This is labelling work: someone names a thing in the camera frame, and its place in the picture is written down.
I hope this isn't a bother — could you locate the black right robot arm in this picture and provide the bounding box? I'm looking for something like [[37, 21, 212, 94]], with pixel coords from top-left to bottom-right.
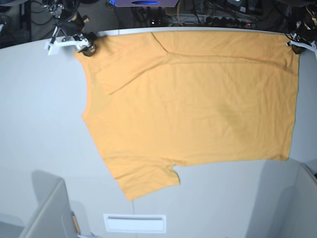
[[43, 0, 97, 57]]

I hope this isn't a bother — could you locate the grey bin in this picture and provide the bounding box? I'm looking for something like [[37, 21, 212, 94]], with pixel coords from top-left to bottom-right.
[[0, 170, 95, 238], [267, 160, 317, 238]]

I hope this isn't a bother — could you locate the purple box with blue oval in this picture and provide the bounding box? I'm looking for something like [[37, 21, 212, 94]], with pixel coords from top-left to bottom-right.
[[114, 0, 179, 7]]

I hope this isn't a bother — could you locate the black power strip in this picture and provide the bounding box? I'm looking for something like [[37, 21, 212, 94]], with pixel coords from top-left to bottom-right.
[[205, 16, 253, 28]]

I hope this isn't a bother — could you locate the white label plate on table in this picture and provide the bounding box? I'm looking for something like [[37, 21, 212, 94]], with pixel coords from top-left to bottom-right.
[[104, 214, 166, 234]]

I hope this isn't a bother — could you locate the grey bin lower left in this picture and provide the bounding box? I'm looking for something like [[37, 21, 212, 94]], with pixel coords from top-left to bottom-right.
[[0, 170, 95, 238]]

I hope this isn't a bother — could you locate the grey bin lower right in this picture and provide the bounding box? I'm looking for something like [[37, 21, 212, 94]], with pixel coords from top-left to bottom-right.
[[267, 160, 317, 238]]

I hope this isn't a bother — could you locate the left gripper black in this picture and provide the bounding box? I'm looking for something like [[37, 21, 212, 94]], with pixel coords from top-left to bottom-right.
[[284, 4, 317, 54]]

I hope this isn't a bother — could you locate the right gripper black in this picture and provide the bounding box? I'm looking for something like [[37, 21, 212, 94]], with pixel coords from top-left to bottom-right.
[[54, 9, 102, 57]]

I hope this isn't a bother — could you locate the orange T-shirt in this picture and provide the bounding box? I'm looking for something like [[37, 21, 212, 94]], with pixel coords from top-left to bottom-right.
[[75, 31, 299, 200]]

